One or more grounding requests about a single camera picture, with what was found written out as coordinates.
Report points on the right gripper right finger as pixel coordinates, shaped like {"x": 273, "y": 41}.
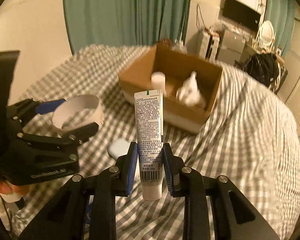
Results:
{"x": 212, "y": 203}

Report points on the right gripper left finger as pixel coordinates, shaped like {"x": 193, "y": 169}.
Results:
{"x": 64, "y": 215}

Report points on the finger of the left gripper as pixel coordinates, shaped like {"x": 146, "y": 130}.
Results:
{"x": 27, "y": 109}
{"x": 76, "y": 136}

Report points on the white cream tube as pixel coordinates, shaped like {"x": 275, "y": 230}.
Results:
{"x": 149, "y": 132}

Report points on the left hand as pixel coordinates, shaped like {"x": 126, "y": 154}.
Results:
{"x": 6, "y": 188}

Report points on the white earbuds case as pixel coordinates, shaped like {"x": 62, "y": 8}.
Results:
{"x": 118, "y": 148}

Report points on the checkered bed cover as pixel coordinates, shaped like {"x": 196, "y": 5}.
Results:
{"x": 250, "y": 137}

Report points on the white cylinder in box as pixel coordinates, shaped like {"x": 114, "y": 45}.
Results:
{"x": 158, "y": 80}

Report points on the white plush in box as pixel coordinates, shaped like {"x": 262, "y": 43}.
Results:
{"x": 189, "y": 94}

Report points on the cardboard box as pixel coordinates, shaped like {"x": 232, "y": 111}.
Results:
{"x": 177, "y": 67}

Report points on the green curtain left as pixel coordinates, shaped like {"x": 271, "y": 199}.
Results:
{"x": 124, "y": 22}

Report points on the green curtain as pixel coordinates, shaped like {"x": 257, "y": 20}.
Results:
{"x": 281, "y": 14}
{"x": 124, "y": 22}

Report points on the black clothes pile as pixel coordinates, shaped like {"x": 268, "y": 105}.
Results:
{"x": 263, "y": 68}

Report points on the grey cabinet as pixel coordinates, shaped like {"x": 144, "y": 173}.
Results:
{"x": 230, "y": 47}

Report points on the white drawer unit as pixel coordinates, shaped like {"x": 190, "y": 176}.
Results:
{"x": 208, "y": 43}

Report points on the oval vanity mirror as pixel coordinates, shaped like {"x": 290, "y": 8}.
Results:
{"x": 265, "y": 36}

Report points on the green curtain right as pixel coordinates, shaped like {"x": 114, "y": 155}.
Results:
{"x": 281, "y": 14}

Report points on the black wall television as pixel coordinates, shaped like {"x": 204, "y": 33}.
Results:
{"x": 242, "y": 14}

